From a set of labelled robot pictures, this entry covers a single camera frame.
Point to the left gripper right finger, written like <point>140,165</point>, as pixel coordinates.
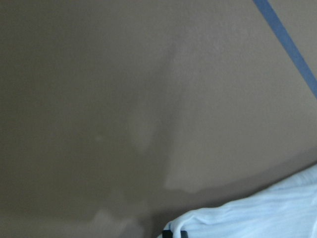
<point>184,234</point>

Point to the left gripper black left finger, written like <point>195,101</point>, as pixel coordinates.
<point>166,234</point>

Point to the light blue button-up shirt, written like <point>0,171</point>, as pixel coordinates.
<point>287,209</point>

